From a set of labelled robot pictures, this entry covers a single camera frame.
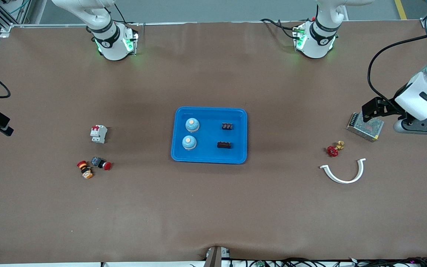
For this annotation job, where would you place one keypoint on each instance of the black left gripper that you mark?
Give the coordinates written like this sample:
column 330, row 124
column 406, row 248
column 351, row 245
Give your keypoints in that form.
column 385, row 106

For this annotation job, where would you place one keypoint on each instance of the blue dome call bell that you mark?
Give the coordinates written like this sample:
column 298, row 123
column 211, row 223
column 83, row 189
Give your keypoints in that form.
column 192, row 125
column 189, row 142

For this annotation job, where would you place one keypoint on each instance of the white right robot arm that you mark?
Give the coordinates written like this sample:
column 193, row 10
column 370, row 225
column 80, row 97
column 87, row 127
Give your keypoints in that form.
column 111, row 44

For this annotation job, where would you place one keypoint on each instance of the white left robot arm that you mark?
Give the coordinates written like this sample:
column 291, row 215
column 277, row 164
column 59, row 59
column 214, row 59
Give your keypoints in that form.
column 317, row 40

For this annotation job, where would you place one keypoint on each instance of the metal mesh power supply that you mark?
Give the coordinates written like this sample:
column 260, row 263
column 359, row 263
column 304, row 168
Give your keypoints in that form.
column 369, row 129

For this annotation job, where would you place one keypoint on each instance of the white half-round pipe clamp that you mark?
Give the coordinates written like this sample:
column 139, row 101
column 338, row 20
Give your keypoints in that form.
column 343, row 181

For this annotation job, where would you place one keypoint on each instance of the red mushroom push button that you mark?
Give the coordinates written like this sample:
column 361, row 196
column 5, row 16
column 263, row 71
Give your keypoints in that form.
column 101, row 163

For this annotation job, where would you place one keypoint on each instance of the blue plastic tray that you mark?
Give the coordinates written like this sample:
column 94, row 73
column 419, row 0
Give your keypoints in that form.
column 209, row 152

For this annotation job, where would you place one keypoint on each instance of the orange emergency stop switch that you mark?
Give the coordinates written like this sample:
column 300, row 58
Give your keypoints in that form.
column 85, row 170

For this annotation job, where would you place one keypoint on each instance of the white circuit breaker red switch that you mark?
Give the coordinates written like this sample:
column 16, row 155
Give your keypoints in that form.
column 98, row 134

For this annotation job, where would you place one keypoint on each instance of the grey metal bracket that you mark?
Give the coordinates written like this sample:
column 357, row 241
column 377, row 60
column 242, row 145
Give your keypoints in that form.
column 215, row 257

